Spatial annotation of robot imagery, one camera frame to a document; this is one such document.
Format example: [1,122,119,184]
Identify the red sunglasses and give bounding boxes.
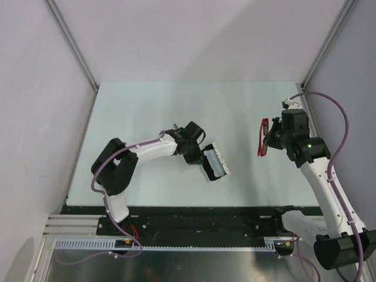
[257,118,269,157]

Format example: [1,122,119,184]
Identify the white geometric glasses case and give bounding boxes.
[202,143,231,182]

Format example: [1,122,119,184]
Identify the blue cleaning cloth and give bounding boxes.
[204,150,225,177]

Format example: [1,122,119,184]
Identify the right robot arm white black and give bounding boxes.
[264,109,375,270]

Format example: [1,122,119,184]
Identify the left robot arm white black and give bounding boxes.
[90,121,206,235]

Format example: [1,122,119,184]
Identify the aluminium front crossbar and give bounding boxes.
[43,214,102,238]

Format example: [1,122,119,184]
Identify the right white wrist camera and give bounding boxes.
[282,97,303,110]

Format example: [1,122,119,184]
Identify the right aluminium frame post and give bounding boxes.
[300,0,359,90]

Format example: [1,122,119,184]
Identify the aluminium frame post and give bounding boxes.
[300,0,359,90]
[43,0,99,92]

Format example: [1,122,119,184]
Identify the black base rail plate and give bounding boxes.
[60,205,297,247]

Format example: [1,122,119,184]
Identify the grey slotted cable duct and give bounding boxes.
[54,237,293,252]

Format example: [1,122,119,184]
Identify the left aluminium frame post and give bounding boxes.
[43,0,99,92]

